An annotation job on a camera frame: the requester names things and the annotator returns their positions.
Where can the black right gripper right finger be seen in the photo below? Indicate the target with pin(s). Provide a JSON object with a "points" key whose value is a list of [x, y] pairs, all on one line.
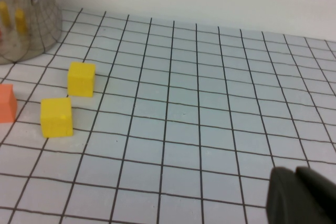
{"points": [[320, 192]]}

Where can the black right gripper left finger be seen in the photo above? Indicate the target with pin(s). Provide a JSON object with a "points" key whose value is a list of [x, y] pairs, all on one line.
{"points": [[286, 200]]}

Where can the white black-grid tablecloth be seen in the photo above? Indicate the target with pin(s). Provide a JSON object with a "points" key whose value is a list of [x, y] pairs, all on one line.
{"points": [[210, 103]]}

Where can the yellow foam cube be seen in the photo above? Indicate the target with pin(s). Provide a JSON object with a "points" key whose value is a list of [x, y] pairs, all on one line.
{"points": [[56, 117], [81, 79]]}

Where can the orange foam cube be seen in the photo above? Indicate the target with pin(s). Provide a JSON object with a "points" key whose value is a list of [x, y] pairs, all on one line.
{"points": [[6, 103]]}

